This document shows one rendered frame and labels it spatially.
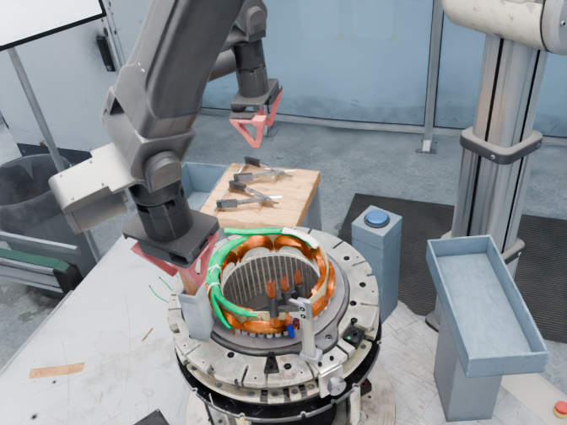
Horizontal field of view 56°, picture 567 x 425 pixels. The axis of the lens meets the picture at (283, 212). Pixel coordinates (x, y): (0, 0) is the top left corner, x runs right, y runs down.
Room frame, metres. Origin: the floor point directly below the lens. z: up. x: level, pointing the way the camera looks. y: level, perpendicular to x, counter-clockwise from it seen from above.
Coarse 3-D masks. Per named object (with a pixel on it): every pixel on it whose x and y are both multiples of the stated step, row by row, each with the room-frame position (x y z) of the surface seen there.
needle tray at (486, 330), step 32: (448, 256) 0.68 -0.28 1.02; (480, 256) 0.67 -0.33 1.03; (448, 288) 0.60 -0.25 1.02; (480, 288) 0.59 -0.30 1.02; (512, 288) 0.56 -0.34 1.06; (448, 320) 0.53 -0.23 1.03; (480, 320) 0.53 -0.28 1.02; (512, 320) 0.52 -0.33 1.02; (448, 352) 0.55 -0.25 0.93; (480, 352) 0.47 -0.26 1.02; (512, 352) 0.46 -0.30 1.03; (544, 352) 0.43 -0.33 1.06; (448, 384) 0.53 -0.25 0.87; (480, 384) 0.51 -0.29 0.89; (448, 416) 0.51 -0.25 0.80; (480, 416) 0.51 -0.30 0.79
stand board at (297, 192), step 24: (288, 168) 0.96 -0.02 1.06; (216, 192) 0.90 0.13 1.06; (240, 192) 0.89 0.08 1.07; (264, 192) 0.88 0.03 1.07; (288, 192) 0.87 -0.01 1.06; (312, 192) 0.87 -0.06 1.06; (216, 216) 0.82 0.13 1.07; (240, 216) 0.81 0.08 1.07; (264, 216) 0.80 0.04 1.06; (288, 216) 0.79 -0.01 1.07
